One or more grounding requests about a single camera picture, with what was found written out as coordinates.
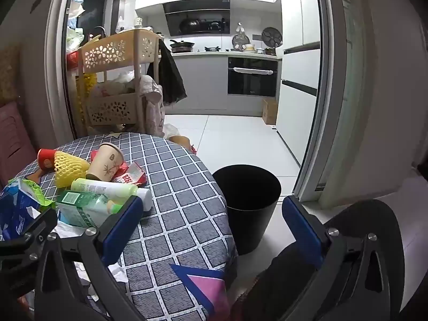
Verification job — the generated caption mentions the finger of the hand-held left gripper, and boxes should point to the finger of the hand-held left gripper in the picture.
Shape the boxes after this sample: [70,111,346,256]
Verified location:
[0,208,58,268]

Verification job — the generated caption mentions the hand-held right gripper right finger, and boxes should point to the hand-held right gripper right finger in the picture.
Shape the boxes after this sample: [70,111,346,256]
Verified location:
[282,195,386,321]

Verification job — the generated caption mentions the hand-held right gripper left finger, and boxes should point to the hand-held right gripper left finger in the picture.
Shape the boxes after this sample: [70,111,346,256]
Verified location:
[33,194,144,321]

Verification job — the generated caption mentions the red white snack packet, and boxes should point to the red white snack packet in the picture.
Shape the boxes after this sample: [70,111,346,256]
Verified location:
[112,161,148,188]

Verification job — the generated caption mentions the black trash bin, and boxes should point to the black trash bin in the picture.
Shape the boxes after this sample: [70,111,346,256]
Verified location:
[212,165,282,255]

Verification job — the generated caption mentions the brown paper cup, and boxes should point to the brown paper cup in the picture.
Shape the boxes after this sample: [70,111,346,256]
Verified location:
[86,142,124,182]

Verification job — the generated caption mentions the yellow foam fruit net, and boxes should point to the yellow foam fruit net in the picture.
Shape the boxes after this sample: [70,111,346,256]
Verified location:
[53,151,91,188]

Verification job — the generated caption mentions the blue tissue pack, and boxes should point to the blue tissue pack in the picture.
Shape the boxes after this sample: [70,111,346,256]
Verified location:
[0,179,42,241]

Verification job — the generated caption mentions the white crumpled tissue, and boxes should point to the white crumpled tissue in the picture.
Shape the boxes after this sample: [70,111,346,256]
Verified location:
[53,219,101,239]
[74,261,129,303]

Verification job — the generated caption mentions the green plastic bag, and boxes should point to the green plastic bag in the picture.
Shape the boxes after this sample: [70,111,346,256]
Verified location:
[8,178,56,211]

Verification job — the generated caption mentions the green white carton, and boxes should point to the green white carton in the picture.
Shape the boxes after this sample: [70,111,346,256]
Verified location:
[55,190,124,230]

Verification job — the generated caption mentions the green white plastic bottle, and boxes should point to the green white plastic bottle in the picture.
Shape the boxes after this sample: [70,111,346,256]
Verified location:
[71,177,152,212]

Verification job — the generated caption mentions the red paper cup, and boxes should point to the red paper cup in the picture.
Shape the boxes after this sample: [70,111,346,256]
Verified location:
[37,148,63,174]

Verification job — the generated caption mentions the grey checked tablecloth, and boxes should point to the grey checked tablecloth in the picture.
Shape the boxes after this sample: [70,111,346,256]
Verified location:
[0,133,239,321]

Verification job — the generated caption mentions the dark cloth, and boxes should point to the dark cloth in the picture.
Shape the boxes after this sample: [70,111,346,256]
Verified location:
[234,199,407,321]

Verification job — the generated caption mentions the large pink plastic stool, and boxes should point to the large pink plastic stool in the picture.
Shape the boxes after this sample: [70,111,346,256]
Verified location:
[0,102,37,188]

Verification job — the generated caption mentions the blue pink paper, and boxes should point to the blue pink paper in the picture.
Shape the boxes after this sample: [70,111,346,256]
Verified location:
[170,263,231,321]

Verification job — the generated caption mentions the brown bread bag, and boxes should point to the brown bread bag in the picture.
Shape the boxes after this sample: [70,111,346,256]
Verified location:
[169,135,192,149]

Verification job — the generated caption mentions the white plastic bag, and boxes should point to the white plastic bag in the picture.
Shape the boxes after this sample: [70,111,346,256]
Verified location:
[164,124,183,139]

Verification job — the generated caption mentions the cardboard box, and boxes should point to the cardboard box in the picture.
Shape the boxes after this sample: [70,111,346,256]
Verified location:
[262,98,279,126]

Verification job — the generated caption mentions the white refrigerator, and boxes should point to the white refrigerator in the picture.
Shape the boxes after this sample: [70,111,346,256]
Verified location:
[276,42,322,168]

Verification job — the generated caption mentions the pink patterned cloth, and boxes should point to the pink patterned cloth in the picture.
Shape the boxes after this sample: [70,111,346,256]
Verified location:
[140,75,166,137]

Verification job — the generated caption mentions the white plastic bags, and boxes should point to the white plastic bags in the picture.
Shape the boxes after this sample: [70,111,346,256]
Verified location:
[90,70,141,96]

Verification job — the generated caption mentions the yellow mesh bag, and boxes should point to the yellow mesh bag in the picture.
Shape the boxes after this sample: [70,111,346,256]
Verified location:
[77,74,97,124]

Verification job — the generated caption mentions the black built-in oven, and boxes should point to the black built-in oven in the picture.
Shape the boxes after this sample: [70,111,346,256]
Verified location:
[228,57,279,96]

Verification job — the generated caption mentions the beige woven panel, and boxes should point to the beige woven panel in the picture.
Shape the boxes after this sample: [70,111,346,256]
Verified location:
[0,45,21,106]

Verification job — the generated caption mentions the black hanging cloth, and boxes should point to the black hanging cloth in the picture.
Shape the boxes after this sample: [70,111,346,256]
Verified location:
[147,38,187,105]

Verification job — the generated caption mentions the grey kitchen base cabinet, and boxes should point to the grey kitchen base cabinet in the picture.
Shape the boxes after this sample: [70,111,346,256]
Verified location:
[160,50,283,116]

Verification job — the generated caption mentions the red plastic bag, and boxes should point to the red plastic bag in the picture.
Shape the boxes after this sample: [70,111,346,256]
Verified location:
[66,50,82,71]

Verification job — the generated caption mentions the beige plastic trolley rack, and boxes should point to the beige plastic trolley rack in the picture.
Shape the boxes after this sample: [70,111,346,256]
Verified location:
[78,28,161,134]

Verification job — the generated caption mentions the black wok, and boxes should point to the black wok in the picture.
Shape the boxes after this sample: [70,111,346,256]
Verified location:
[169,39,195,53]

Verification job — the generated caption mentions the round black egg pan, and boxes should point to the round black egg pan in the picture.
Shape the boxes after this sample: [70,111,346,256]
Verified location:
[261,27,283,47]

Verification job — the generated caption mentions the round patterned trivet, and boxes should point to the round patterned trivet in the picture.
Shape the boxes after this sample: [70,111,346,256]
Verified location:
[232,23,248,51]

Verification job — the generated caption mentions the black range hood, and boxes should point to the black range hood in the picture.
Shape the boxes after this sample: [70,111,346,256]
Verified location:
[163,0,231,37]

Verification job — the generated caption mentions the grey sliding door frame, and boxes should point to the grey sliding door frame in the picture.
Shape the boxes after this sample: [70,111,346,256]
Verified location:
[43,0,84,141]
[294,0,368,204]

